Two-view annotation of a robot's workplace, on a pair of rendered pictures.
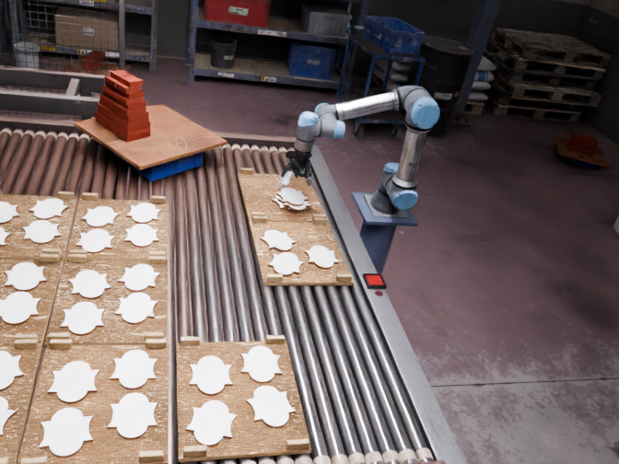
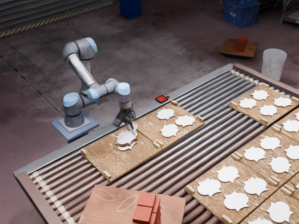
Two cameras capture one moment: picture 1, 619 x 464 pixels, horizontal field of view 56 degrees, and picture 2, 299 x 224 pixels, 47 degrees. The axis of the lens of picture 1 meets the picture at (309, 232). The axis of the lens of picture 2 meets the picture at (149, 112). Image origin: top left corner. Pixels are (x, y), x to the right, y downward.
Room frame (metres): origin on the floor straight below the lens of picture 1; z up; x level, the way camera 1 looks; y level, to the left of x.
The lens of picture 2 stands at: (2.67, 1.78, 2.46)
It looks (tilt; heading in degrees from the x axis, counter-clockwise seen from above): 37 degrees down; 250
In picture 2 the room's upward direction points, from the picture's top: 3 degrees counter-clockwise
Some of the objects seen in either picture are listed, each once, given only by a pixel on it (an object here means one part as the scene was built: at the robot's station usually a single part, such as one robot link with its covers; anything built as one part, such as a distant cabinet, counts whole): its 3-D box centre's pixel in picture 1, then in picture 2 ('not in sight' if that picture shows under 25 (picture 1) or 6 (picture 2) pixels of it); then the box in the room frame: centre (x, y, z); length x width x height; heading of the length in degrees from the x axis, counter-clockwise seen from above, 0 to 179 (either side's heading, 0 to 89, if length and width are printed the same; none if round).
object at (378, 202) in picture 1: (387, 197); (73, 116); (2.52, -0.34, 0.93); 0.15 x 0.15 x 0.10
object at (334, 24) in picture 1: (324, 19); not in sight; (6.64, 0.31, 0.76); 0.50 x 0.36 x 0.24; 114
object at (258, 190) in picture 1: (280, 197); (120, 151); (2.31, 0.16, 0.93); 0.41 x 0.35 x 0.02; 19
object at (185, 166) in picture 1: (157, 151); not in sight; (2.42, 0.78, 0.97); 0.31 x 0.31 x 0.10; 56
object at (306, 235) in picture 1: (298, 251); (167, 124); (1.91, 0.03, 0.93); 0.41 x 0.35 x 0.02; 19
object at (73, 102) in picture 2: (394, 178); (72, 103); (2.51, -0.34, 1.05); 0.13 x 0.12 x 0.14; 16
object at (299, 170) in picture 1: (301, 161); (126, 113); (2.22, 0.09, 1.17); 0.09 x 0.08 x 0.12; 32
